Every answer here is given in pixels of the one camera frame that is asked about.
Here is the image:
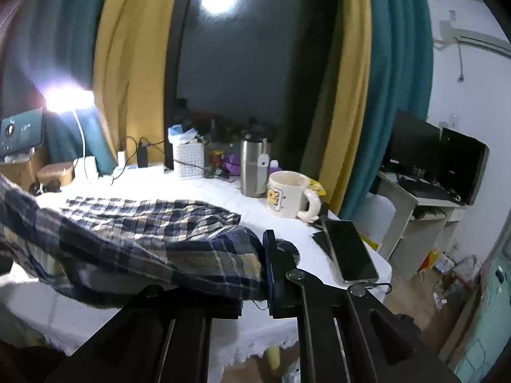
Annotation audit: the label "black flat device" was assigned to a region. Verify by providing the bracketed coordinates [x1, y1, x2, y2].
[311, 229, 336, 257]

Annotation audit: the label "teal curtain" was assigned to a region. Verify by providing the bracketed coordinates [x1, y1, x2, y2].
[341, 0, 435, 220]
[0, 0, 116, 172]

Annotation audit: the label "cream cartoon print mug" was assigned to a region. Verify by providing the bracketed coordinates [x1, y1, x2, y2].
[267, 171, 322, 222]

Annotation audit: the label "white computer desk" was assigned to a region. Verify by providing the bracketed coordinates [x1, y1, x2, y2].
[375, 169, 466, 282]

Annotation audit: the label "white desk lamp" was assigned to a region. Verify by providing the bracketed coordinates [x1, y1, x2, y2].
[42, 84, 100, 182]

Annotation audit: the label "brown cardboard box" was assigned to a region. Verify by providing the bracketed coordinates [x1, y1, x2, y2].
[37, 163, 76, 187]

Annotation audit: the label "black coiled cable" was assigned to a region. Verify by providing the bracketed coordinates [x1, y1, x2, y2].
[30, 181, 60, 196]

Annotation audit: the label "blue yellow plaid pants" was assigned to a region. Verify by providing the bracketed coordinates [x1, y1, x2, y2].
[0, 173, 301, 309]

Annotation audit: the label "stainless steel tumbler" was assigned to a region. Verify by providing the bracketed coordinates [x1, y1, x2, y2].
[240, 131, 274, 199]

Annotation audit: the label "purple cloth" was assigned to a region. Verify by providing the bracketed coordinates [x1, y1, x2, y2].
[222, 154, 242, 176]

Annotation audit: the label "black computer monitor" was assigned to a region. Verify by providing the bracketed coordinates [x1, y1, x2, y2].
[439, 127, 490, 206]
[383, 111, 442, 172]

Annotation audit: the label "white textured tablecloth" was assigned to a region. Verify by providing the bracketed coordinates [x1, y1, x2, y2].
[0, 163, 392, 368]

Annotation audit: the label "yellow curtain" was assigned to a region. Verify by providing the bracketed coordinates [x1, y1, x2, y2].
[93, 0, 184, 168]
[315, 0, 374, 214]

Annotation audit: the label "white air conditioner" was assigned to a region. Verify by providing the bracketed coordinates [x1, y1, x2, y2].
[433, 20, 511, 58]

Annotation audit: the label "white perforated plastic basket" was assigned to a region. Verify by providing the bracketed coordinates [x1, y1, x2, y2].
[176, 142, 206, 179]

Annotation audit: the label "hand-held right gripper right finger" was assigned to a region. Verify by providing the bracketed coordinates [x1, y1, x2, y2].
[261, 229, 460, 383]

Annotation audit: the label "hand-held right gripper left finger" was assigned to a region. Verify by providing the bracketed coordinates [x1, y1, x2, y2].
[44, 284, 245, 383]

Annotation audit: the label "blue plastic bag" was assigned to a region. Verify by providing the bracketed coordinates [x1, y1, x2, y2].
[168, 125, 200, 144]

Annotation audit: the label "black smartphone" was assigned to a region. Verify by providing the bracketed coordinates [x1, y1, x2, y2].
[321, 219, 380, 285]

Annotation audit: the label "dark window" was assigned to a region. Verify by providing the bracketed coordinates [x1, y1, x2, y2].
[164, 0, 348, 172]

